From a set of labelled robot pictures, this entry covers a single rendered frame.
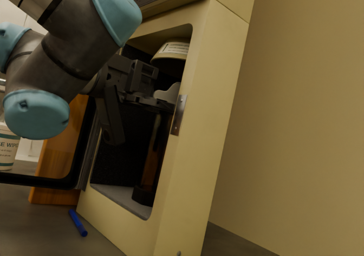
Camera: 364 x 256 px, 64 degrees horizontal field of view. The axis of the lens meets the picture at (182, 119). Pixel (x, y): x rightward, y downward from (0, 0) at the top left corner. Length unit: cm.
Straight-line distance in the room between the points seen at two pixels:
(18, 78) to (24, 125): 6
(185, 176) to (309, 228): 41
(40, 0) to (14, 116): 14
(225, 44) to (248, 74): 45
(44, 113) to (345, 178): 65
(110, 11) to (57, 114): 14
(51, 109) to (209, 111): 26
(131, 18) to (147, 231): 34
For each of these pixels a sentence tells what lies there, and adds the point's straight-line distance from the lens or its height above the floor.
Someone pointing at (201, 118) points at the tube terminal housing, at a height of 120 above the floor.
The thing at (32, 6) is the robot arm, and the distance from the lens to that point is 37.
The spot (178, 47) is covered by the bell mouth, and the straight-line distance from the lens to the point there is 61.
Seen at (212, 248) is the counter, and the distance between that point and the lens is 72.
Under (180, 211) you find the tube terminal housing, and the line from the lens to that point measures 52.
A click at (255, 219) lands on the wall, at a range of 89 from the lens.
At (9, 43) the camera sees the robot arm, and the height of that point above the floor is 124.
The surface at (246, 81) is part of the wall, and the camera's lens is 99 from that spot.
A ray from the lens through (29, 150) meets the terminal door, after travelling 72.
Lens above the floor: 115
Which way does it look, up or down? 5 degrees up
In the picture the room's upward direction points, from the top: 13 degrees clockwise
